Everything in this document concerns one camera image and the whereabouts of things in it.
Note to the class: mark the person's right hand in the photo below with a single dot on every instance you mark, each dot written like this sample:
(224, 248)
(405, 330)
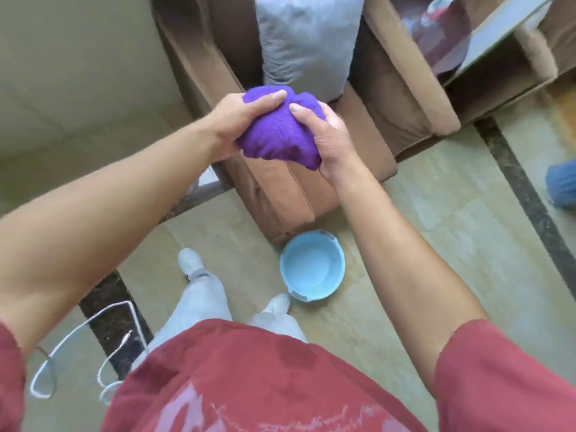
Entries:
(335, 150)

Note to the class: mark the person's left hand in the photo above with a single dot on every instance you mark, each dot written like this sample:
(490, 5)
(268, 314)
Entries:
(229, 119)

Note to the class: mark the person's right thumb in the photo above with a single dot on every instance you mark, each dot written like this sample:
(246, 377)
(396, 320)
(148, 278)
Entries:
(305, 117)

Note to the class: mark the person's left thumb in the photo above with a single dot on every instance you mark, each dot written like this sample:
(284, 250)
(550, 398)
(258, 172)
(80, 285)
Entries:
(267, 98)

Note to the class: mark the purple cloth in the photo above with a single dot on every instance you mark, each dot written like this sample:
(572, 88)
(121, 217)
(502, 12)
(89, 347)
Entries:
(279, 130)

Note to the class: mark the person's right forearm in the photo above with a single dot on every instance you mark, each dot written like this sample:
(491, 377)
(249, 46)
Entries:
(396, 274)

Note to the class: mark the person's left forearm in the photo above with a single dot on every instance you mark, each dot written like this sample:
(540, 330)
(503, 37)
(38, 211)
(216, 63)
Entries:
(112, 206)

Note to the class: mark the grey cushion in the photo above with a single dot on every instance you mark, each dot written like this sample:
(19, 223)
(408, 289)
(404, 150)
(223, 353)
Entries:
(306, 44)

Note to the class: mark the brown fabric armchair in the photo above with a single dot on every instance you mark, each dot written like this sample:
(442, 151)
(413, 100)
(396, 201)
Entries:
(270, 193)

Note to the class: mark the brown fabric sofa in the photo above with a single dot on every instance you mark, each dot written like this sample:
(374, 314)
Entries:
(405, 76)

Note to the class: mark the light blue plastic basin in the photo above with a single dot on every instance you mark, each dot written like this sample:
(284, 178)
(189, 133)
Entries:
(312, 265)

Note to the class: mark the dark red plastic bag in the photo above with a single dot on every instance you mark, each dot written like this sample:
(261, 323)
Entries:
(438, 31)

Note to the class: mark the white shoe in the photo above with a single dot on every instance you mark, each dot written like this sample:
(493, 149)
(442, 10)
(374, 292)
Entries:
(190, 260)
(276, 303)

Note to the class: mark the white board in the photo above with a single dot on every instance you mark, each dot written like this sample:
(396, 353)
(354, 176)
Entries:
(499, 33)

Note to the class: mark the grey trousers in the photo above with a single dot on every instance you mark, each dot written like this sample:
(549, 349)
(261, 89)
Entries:
(202, 305)

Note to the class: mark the blue round object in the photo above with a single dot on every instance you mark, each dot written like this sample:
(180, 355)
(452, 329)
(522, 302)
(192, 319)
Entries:
(562, 184)

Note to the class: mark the red t-shirt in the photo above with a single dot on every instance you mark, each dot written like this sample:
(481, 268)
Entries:
(270, 382)

